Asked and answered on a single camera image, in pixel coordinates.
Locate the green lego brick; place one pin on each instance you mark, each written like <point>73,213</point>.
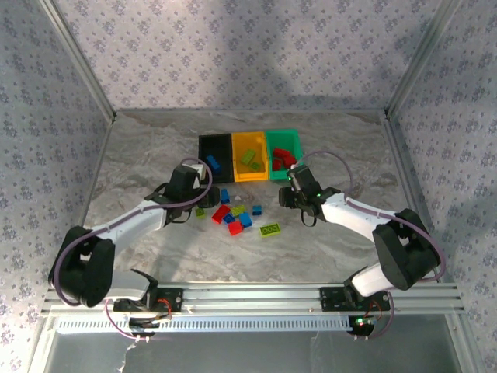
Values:
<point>255,166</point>
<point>200,212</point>
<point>270,230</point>
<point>238,210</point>
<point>247,156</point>

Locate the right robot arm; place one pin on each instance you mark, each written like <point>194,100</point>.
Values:
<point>349,217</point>

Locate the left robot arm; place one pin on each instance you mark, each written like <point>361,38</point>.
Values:
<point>136,221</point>

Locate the black plastic bin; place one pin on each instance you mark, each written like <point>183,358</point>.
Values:
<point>207,145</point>

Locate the small white scrap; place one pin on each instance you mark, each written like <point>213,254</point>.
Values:
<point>237,197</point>

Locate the yellow plastic bin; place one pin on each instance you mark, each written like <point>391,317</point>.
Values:
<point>240,173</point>

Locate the green plastic bin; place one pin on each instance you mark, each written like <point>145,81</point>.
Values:
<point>285,138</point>

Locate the right base circuit board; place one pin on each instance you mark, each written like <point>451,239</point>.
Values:
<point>361,324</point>

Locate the base circuit board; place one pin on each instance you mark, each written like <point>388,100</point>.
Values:
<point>361,324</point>
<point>143,325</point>

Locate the left base circuit board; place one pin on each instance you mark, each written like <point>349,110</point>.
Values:
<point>143,325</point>

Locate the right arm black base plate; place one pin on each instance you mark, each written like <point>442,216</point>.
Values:
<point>334,299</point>

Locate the aluminium mounting rail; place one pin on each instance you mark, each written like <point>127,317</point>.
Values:
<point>252,297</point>

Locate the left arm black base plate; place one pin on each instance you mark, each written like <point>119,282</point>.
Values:
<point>169,299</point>

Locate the left aluminium frame post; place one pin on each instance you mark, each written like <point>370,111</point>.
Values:
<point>77,58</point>

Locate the aluminium frame post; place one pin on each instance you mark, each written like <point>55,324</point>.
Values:
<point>77,58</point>
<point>423,58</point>

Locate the right aluminium frame post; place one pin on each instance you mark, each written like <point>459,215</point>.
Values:
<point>423,58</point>

